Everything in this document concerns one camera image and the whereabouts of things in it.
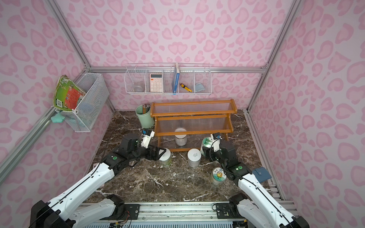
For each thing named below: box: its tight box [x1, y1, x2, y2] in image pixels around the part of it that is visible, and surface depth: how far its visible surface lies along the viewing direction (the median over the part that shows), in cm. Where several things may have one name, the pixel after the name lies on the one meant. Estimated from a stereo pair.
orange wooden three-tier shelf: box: [150, 98, 238, 152], surface depth 97 cm
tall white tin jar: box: [187, 148, 202, 169], surface depth 86 cm
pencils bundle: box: [142, 103, 151, 114], surface depth 102 cm
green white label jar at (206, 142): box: [200, 136, 213, 156], surface depth 82 cm
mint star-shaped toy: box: [50, 112, 66, 124], surface depth 64 cm
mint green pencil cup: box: [135, 104, 155, 129], surface depth 106 cm
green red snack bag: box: [53, 74, 87, 112], surface depth 73 cm
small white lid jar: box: [174, 127, 188, 147], surface depth 95 cm
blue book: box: [172, 62, 180, 95], surface depth 88 cm
